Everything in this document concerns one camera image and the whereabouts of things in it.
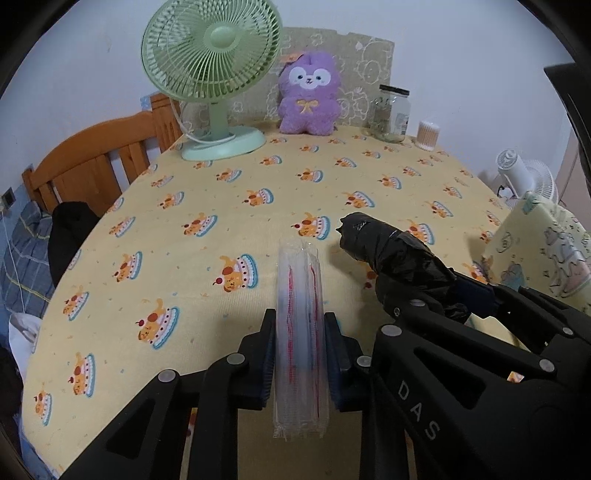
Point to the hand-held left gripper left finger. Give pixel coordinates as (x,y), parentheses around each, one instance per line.
(265,364)

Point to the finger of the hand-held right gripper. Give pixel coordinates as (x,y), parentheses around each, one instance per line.
(475,295)
(418,310)

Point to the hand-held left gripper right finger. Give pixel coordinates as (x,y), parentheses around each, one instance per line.
(334,364)

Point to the clear plastic packet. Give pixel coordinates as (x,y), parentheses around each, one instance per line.
(300,323)

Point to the black plastic bag roll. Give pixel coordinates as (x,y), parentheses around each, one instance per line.
(397,249)

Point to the yellow printed storage box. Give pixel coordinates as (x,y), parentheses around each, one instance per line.
(545,249)

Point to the white standing fan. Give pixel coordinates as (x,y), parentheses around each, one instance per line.
(535,180)

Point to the cotton swab container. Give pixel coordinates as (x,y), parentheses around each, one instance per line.
(427,136)

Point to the yellow printed tablecloth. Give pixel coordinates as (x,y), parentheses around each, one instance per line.
(207,194)

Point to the glass jar with black lid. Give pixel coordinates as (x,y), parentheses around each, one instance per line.
(390,120)

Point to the purple plush toy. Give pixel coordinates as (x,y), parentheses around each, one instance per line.
(307,115)

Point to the black clothing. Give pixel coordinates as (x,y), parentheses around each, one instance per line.
(69,230)

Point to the white cloth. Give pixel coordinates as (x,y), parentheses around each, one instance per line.
(23,330)

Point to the beige printed backboard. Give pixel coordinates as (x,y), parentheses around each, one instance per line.
(369,60)

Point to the dark cloth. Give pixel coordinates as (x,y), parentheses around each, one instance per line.
(7,378)

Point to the blue plaid pillow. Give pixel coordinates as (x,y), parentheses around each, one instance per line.
(27,258)

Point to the wooden chair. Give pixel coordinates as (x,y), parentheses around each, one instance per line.
(92,157)

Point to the green desk fan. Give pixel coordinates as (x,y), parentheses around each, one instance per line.
(210,50)

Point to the wall socket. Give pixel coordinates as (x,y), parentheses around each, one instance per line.
(8,197)

